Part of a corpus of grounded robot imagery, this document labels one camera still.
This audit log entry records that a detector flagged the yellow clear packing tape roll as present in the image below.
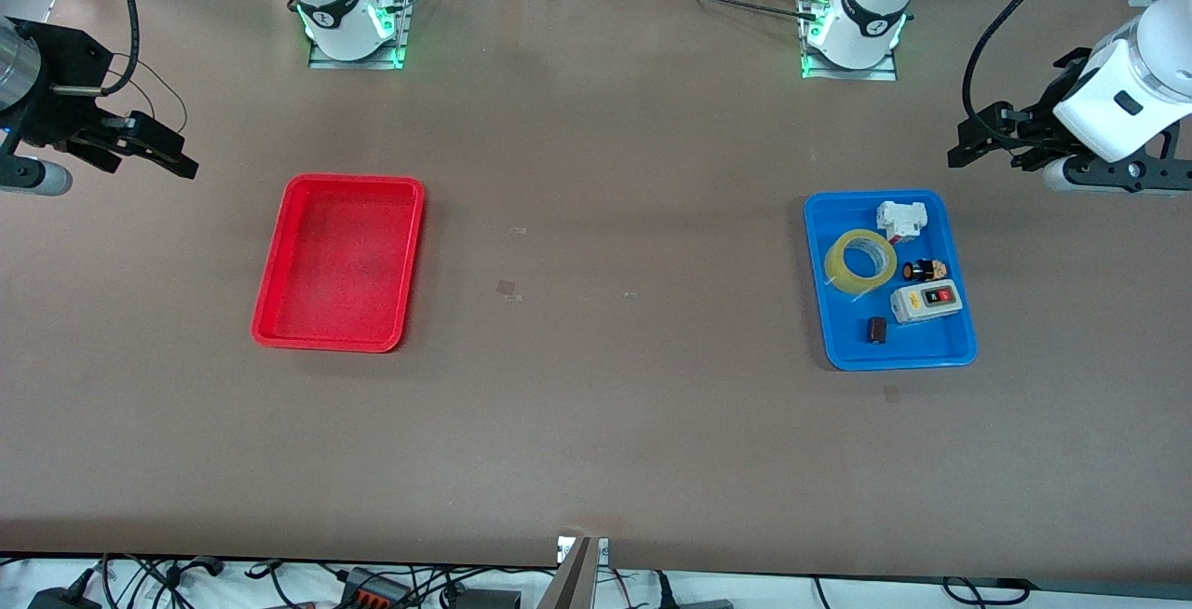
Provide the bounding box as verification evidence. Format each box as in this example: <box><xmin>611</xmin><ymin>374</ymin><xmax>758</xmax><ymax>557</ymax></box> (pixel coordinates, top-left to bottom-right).
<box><xmin>824</xmin><ymin>228</ymin><xmax>899</xmax><ymax>294</ymax></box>

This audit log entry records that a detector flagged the white circuit breaker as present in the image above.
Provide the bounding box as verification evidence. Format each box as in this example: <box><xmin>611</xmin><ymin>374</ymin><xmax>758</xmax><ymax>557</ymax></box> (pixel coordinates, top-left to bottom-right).
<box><xmin>876</xmin><ymin>200</ymin><xmax>930</xmax><ymax>247</ymax></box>

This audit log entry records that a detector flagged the red plastic tray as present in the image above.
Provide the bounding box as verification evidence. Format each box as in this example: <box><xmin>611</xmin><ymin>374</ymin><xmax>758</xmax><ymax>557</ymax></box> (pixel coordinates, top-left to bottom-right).
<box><xmin>251</xmin><ymin>173</ymin><xmax>427</xmax><ymax>354</ymax></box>

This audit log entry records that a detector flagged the blue plastic tray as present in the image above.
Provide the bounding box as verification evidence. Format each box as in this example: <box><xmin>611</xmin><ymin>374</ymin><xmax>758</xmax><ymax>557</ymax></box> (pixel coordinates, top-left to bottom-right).
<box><xmin>804</xmin><ymin>189</ymin><xmax>979</xmax><ymax>372</ymax></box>

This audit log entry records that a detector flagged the black power adapter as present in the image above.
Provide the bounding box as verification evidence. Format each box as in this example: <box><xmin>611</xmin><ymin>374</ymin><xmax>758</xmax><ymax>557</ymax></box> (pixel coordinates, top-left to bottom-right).
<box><xmin>26</xmin><ymin>581</ymin><xmax>105</xmax><ymax>609</ymax></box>

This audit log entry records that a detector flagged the black orange power strip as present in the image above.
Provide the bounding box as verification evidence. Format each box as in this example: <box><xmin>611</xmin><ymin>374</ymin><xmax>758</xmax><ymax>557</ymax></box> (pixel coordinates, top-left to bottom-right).
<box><xmin>337</xmin><ymin>570</ymin><xmax>413</xmax><ymax>609</ymax></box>

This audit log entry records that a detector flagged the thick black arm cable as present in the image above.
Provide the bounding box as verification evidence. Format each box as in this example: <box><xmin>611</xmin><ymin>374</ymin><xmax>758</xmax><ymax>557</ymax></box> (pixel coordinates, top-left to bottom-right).
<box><xmin>962</xmin><ymin>0</ymin><xmax>1098</xmax><ymax>130</ymax></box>
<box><xmin>98</xmin><ymin>0</ymin><xmax>141</xmax><ymax>96</ymax></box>

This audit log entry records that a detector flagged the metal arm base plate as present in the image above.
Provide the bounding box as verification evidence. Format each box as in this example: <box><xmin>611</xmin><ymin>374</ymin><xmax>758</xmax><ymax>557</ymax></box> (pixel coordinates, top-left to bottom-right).
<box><xmin>307</xmin><ymin>0</ymin><xmax>416</xmax><ymax>70</ymax></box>
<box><xmin>799</xmin><ymin>36</ymin><xmax>901</xmax><ymax>82</ymax></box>

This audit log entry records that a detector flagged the grey on off switch box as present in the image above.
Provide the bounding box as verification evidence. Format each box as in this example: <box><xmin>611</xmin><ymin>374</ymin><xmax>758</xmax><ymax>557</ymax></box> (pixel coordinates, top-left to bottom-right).
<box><xmin>889</xmin><ymin>280</ymin><xmax>964</xmax><ymax>325</ymax></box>

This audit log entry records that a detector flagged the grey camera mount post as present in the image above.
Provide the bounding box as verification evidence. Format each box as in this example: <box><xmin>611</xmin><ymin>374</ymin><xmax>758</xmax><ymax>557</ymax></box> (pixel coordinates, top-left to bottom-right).
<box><xmin>535</xmin><ymin>535</ymin><xmax>611</xmax><ymax>609</ymax></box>

